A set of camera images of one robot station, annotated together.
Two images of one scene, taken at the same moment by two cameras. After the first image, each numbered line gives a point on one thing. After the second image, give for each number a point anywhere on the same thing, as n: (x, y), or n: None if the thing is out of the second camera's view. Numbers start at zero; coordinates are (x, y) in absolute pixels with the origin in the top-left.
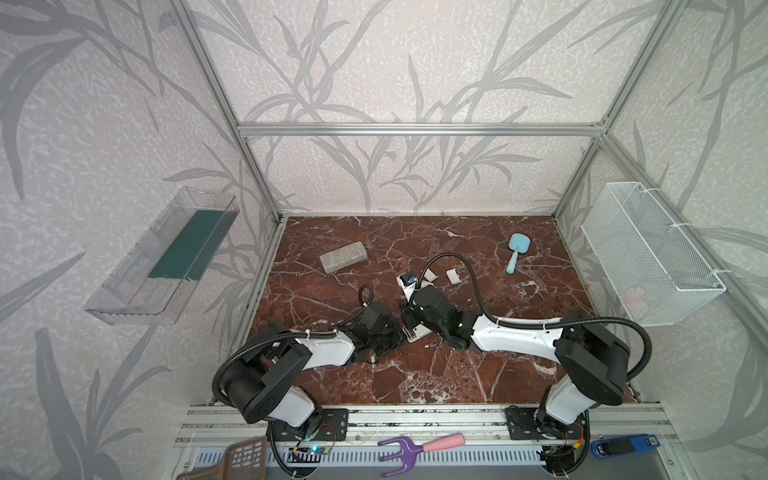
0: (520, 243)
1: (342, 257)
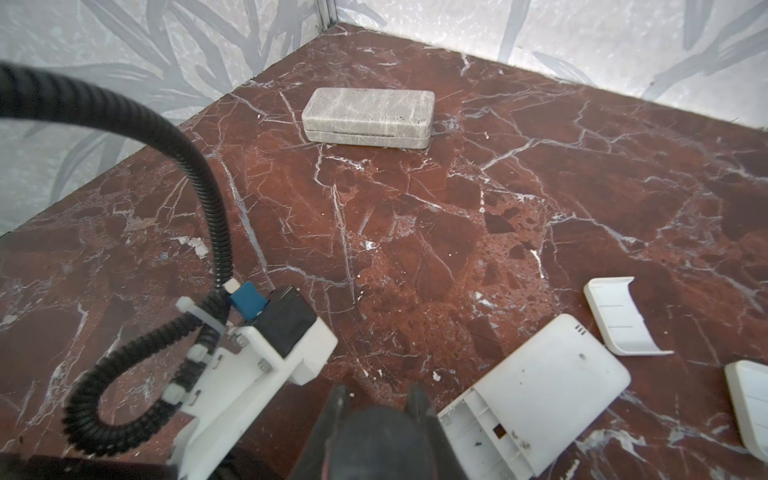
0: None
1: (368, 117)
